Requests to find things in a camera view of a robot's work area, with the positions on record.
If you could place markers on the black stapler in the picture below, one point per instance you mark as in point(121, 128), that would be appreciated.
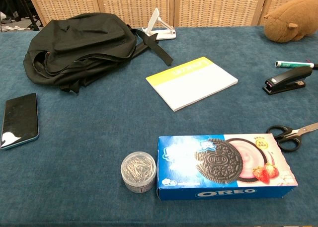
point(290, 75)

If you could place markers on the yellow white notepad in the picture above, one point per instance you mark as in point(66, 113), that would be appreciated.
point(193, 88)

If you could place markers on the white folding phone stand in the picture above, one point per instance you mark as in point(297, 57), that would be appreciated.
point(164, 35)

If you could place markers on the clear paper clip tub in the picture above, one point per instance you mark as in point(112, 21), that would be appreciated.
point(138, 179)

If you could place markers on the blue tablecloth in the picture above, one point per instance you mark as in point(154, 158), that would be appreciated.
point(87, 137)

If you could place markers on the blue Oreo cookie box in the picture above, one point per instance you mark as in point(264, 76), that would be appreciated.
point(223, 162)

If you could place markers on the black fabric backpack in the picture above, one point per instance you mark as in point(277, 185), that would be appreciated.
point(82, 45)

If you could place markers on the wicker folding screen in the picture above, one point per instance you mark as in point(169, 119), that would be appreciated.
point(124, 3)

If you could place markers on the green and white marker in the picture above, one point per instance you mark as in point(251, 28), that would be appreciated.
point(290, 64)

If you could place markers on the black smartphone with blue edge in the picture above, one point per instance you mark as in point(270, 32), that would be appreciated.
point(20, 117)

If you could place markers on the black tripod stand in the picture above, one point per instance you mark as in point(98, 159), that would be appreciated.
point(29, 13)

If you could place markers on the brown capybara plush toy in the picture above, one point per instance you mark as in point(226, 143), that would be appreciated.
point(293, 16)

